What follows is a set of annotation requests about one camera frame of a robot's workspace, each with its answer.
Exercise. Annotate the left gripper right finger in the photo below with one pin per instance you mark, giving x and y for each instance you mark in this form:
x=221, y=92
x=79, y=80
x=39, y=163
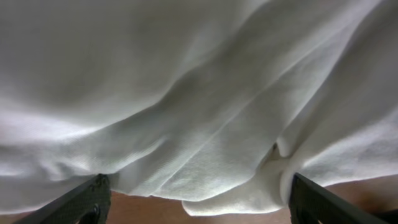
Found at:
x=310, y=203

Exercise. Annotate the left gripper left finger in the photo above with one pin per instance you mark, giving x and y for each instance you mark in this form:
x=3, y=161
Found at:
x=89, y=203

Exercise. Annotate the white t-shirt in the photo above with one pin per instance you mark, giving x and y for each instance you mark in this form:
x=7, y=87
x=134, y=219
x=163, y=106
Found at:
x=216, y=104

